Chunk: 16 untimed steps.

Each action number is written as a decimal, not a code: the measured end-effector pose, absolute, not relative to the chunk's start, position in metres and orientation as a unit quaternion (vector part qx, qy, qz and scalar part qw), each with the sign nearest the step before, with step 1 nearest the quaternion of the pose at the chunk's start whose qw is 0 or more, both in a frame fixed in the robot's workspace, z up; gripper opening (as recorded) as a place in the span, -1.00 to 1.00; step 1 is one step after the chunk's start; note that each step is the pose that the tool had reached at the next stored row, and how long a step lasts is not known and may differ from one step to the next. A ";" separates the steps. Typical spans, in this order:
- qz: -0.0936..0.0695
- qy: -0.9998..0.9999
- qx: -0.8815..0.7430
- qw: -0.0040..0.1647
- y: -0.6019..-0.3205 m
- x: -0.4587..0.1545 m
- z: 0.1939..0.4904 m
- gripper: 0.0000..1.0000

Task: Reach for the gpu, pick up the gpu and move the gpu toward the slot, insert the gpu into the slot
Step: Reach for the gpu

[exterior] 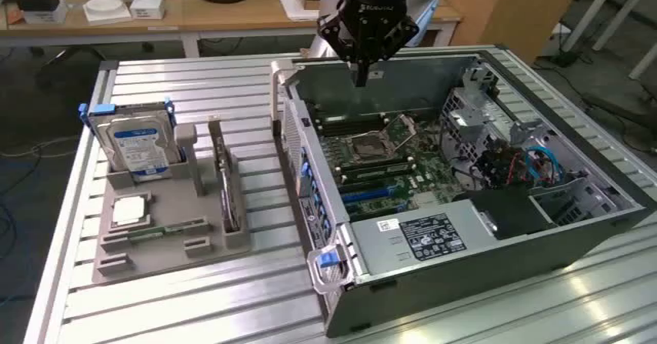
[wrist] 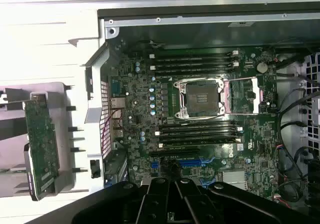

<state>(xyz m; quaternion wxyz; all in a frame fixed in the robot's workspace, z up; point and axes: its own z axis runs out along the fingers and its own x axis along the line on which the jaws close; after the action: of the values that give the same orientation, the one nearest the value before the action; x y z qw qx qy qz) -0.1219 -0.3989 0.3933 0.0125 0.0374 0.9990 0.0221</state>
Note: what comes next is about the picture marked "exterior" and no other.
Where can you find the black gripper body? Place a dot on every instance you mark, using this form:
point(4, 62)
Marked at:
point(372, 9)

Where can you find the black graphics card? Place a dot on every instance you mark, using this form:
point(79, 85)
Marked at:
point(226, 182)

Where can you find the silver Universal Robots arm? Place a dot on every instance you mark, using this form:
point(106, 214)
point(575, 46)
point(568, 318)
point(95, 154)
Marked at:
point(323, 47)

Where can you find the long blue expansion slot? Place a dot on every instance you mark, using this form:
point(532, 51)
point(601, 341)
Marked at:
point(367, 194)

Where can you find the white paper stack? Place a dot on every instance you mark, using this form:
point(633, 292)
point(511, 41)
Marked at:
point(298, 11)

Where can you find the wooden desk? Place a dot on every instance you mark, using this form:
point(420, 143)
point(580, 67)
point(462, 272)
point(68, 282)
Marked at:
point(231, 17)

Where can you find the wooden cabinet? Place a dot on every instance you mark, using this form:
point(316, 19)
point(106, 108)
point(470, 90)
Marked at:
point(524, 13)

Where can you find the metal socket cover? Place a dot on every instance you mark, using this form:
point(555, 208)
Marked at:
point(406, 132)

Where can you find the silver disk bay cage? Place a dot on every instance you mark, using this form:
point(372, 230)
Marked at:
point(470, 124)

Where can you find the CPU socket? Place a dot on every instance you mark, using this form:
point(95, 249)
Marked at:
point(371, 145)

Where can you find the black floor box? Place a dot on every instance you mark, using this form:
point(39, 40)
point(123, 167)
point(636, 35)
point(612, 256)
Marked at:
point(565, 59)

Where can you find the black installed RAM stick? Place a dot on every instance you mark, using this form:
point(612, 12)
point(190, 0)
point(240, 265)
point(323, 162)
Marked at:
point(378, 169)

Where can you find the small white box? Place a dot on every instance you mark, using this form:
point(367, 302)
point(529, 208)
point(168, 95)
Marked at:
point(148, 8)

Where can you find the white round part on base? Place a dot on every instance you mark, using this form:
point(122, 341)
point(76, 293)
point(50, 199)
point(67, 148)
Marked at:
point(106, 9)

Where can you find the dark chair base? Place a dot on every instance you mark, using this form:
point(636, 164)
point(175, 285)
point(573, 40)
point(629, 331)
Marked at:
point(627, 111)

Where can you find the hard disk with blue caddy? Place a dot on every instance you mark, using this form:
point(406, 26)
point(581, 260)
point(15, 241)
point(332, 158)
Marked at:
point(136, 147)

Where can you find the black office chair base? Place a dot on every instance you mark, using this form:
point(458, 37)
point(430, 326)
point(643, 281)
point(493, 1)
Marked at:
point(67, 53)

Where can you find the grey parts rack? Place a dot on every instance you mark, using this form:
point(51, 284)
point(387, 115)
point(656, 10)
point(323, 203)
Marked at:
point(175, 201)

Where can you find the grey power supply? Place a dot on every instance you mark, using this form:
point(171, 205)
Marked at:
point(380, 244)

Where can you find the silver perforated disk bay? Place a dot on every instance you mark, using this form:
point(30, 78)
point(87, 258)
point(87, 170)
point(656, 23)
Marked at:
point(585, 201)

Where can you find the white box with black top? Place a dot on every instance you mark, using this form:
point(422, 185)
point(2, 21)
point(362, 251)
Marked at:
point(42, 11)

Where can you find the blue case latch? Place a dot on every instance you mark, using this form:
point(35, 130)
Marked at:
point(328, 261)

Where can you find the silver CPU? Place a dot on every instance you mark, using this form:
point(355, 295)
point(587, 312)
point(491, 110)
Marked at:
point(128, 210)

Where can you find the green RAM stick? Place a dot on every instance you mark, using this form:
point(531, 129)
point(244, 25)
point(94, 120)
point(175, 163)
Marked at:
point(159, 231)

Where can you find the open dark PC case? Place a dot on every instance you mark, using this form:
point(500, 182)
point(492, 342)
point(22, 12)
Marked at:
point(462, 274)

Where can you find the white table frame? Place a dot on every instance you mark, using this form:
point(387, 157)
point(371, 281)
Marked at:
point(611, 13)

